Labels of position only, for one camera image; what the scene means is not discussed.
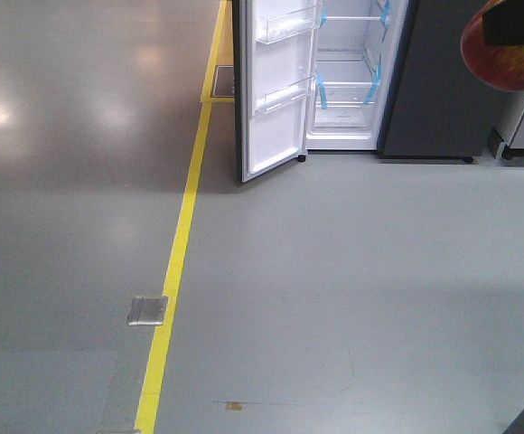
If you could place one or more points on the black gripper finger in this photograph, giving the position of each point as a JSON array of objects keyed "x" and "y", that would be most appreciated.
[{"x": 503, "y": 23}]

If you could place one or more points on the red yellow apple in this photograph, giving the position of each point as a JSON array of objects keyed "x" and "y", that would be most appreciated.
[{"x": 498, "y": 66}]

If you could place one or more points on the fridge door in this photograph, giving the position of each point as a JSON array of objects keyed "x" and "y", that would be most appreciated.
[{"x": 274, "y": 48}]

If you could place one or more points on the dark grey fridge body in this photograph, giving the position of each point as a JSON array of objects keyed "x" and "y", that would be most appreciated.
[{"x": 389, "y": 78}]

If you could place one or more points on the clear upper door bin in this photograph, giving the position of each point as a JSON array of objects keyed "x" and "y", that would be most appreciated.
[{"x": 280, "y": 21}]

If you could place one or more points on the clear door bin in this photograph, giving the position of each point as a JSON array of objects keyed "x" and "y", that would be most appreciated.
[
  {"x": 280, "y": 21},
  {"x": 267, "y": 101}
]

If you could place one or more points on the clear lower door bin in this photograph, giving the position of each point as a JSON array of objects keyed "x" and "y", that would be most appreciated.
[{"x": 267, "y": 101}]

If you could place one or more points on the dark floor sign sticker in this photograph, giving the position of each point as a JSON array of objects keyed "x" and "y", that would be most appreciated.
[{"x": 223, "y": 82}]

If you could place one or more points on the metal floor plate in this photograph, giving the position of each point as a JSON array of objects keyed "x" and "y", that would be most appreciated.
[{"x": 147, "y": 311}]

